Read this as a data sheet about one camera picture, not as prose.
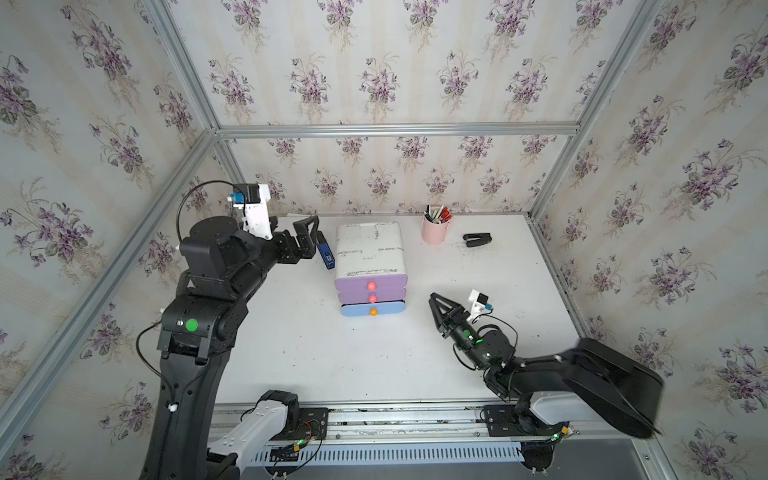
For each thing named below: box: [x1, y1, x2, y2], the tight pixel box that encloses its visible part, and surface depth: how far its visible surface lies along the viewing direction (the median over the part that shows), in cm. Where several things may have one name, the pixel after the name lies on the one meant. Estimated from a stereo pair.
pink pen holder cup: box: [422, 216, 451, 245], surface depth 111 cm
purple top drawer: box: [334, 274, 407, 292], surface depth 80 cm
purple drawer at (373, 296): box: [338, 288, 406, 305], surface depth 86 cm
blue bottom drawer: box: [341, 301, 406, 317], surface depth 91 cm
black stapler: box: [462, 232, 492, 247], surface depth 113 cm
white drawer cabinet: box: [335, 221, 407, 276], surface depth 84 cm
